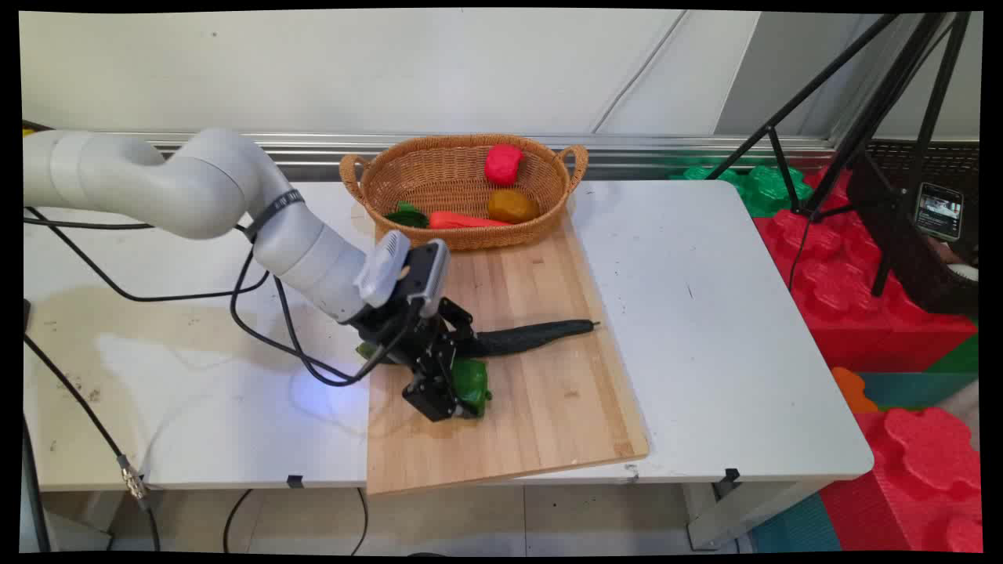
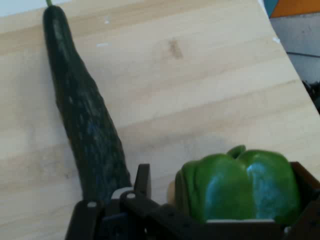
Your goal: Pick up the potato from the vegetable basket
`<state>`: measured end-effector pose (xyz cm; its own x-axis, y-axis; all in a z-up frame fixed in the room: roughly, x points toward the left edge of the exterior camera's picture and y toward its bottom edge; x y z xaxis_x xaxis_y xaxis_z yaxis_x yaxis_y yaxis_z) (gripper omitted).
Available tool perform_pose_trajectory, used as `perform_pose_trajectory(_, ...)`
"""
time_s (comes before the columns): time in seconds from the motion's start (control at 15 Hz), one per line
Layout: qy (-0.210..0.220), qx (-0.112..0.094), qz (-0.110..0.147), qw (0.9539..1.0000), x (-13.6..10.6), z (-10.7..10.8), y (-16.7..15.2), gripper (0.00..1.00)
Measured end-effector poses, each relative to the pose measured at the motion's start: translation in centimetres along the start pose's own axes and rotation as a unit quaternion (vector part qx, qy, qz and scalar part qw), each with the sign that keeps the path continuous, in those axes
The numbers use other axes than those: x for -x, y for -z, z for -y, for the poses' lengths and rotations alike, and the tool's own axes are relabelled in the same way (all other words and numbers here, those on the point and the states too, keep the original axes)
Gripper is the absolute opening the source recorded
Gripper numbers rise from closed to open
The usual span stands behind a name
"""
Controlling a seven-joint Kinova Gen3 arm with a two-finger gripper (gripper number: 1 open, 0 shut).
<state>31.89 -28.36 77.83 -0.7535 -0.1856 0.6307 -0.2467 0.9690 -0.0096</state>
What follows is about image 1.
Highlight thin black hanging cable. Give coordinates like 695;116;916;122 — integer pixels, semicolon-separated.
349;486;370;554
223;489;256;554

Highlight black cable with metal connector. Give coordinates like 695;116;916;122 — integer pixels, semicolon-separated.
22;332;162;553

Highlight orange foam piece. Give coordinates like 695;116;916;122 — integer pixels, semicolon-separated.
830;366;881;415

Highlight green toy bell pepper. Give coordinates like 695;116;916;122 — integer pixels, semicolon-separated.
450;357;494;420

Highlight red toy bell pepper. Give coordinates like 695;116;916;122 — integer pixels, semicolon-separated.
483;143;525;188

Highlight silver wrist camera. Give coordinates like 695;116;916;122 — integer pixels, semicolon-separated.
403;238;452;319

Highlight tan wicker basket with handles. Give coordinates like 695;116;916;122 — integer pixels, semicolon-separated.
339;133;589;252

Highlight black velcro strap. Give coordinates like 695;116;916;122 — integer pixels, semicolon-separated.
243;190;306;243

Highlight wooden cutting board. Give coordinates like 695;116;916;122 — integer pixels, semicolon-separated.
365;213;650;497

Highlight orange toy carrot green leaves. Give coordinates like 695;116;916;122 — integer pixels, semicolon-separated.
383;201;515;231

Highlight large red foam block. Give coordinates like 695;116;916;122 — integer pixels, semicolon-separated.
751;168;980;374

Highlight long dark green cucumber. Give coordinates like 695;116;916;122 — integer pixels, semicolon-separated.
357;318;601;363

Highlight aluminium wall rail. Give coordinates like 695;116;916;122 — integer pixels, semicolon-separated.
110;131;836;183

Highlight black tripod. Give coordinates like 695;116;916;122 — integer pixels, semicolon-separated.
704;11;974;298

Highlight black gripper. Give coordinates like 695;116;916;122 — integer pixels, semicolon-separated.
349;297;479;423

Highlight green foam block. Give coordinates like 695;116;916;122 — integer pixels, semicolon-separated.
668;163;816;219

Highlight white table leg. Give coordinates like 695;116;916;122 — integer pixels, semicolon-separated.
680;479;825;551

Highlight teal foam mat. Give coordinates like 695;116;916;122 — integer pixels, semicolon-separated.
853;371;980;413

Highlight smartphone with lit screen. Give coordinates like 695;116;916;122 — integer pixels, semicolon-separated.
914;182;965;242

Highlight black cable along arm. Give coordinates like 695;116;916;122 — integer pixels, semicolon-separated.
22;205;416;389

